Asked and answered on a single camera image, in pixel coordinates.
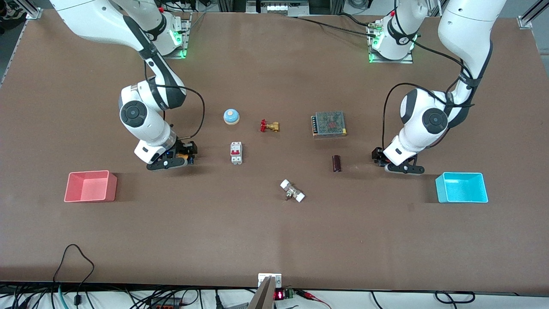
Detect metal mesh power supply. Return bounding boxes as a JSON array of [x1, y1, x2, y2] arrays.
[[311, 111, 347, 138]]

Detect cyan plastic box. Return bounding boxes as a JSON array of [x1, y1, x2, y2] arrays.
[[435, 172, 489, 203]]

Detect metal fitting white caps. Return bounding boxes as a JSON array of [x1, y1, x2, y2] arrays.
[[280, 179, 306, 203]]

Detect pink plastic box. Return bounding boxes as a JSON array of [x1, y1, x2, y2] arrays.
[[64, 170, 118, 203]]

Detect red alligator clip lead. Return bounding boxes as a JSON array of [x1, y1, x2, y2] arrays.
[[299, 291, 332, 309]]

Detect white electronics unit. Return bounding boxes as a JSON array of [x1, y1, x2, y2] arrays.
[[246, 0, 310, 17]]

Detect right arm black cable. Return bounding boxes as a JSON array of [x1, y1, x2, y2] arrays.
[[143, 51, 205, 140]]

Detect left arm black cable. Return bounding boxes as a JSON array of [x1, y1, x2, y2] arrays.
[[380, 0, 477, 151]]

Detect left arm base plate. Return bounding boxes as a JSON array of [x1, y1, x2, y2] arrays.
[[368, 21, 415, 64]]

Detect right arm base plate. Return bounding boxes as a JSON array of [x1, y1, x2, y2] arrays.
[[163, 12, 191, 60]]

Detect black cable to arm base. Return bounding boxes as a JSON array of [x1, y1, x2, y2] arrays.
[[294, 12, 379, 35]]

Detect white table edge bracket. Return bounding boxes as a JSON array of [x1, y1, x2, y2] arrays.
[[258, 273, 283, 288]]

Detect black looped table cable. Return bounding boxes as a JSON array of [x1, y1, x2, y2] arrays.
[[53, 244, 95, 306]]

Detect grey camera support bar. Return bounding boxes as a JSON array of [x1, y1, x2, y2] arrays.
[[247, 276, 275, 309]]

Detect black coiled floor cable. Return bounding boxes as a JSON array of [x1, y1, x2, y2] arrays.
[[434, 291, 476, 305]]

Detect aluminium frame profile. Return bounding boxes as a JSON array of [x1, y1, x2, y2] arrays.
[[15, 0, 44, 20], [517, 0, 549, 30]]

